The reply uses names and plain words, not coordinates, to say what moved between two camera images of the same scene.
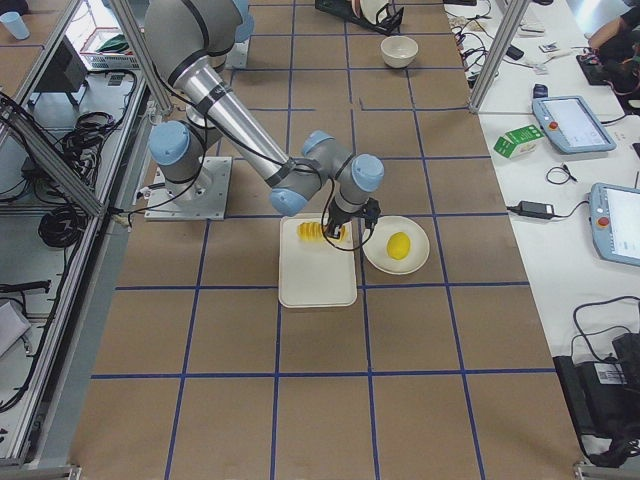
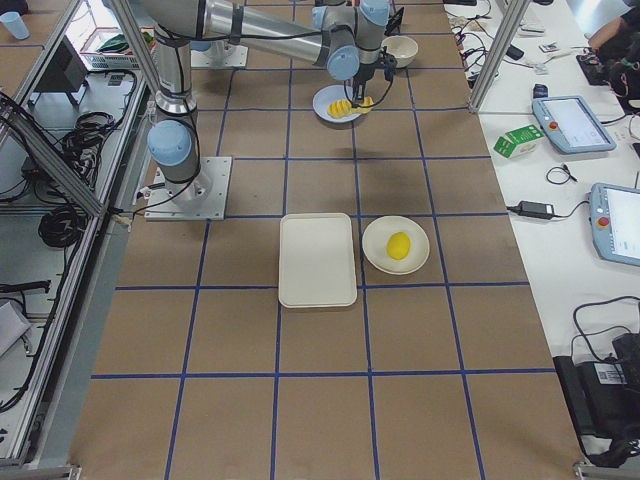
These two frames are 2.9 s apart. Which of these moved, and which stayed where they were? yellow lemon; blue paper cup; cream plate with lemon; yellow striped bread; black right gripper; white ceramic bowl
Moved: black right gripper; yellow striped bread
Stayed: blue paper cup; cream plate with lemon; white ceramic bowl; yellow lemon
